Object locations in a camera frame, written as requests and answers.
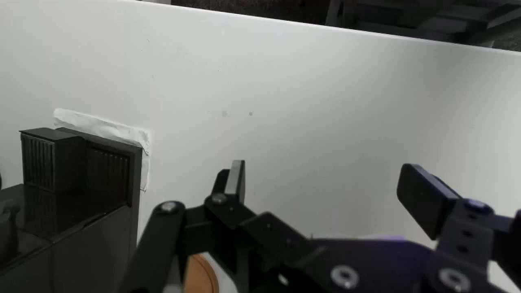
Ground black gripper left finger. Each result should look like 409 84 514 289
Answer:
119 159 314 293

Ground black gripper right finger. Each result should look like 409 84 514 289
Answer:
396 162 521 293

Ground white paper towel sheet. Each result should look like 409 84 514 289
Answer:
52 105 153 192

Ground black coffee machine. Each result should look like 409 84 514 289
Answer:
0 125 145 293

